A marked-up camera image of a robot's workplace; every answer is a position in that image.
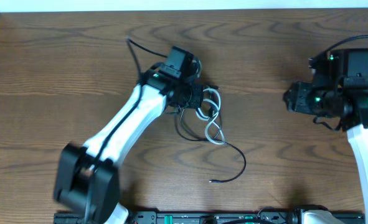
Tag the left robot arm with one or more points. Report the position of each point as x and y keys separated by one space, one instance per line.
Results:
x=87 y=178

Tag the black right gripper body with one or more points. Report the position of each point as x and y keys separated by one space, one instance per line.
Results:
x=306 y=99

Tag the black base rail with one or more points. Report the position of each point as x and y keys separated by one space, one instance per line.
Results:
x=151 y=217

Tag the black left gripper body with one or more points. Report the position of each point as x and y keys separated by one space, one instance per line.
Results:
x=190 y=96

